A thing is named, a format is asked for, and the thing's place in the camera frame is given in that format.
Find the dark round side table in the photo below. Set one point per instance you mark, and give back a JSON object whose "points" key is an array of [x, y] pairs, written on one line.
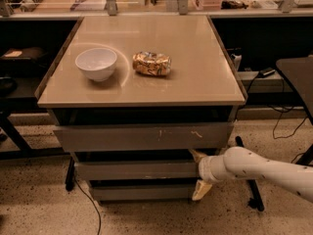
{"points": [[298, 72]]}

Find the white ceramic bowl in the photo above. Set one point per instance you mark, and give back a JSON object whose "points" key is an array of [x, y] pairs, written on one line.
{"points": [[97, 64]]}

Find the black table leg bar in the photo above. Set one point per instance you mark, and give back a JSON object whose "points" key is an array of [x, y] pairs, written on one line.
{"points": [[255, 202]]}

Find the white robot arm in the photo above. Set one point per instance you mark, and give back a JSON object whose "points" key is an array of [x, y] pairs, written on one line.
{"points": [[238, 163]]}

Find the crushed gold soda can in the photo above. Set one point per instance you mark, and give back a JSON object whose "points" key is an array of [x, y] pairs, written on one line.
{"points": [[150, 63]]}

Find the grey drawer cabinet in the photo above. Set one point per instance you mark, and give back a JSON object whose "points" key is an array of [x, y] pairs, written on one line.
{"points": [[139, 102]]}

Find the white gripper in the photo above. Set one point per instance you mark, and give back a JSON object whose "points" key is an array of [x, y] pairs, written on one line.
{"points": [[205, 169]]}

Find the black phone on shelf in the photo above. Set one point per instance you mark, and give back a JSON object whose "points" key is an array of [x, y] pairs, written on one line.
{"points": [[266, 72]]}

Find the black bag on shelf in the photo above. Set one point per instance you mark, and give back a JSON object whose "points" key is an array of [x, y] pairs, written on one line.
{"points": [[22, 58]]}

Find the grey bottom drawer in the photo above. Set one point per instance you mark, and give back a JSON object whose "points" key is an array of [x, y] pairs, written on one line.
{"points": [[146, 193]]}

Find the grey drawer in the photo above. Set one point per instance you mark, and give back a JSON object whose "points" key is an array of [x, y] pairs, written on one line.
{"points": [[136, 137], [138, 170], [146, 193]]}

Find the grey top drawer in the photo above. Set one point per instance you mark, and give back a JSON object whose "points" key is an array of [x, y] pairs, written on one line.
{"points": [[136, 137]]}

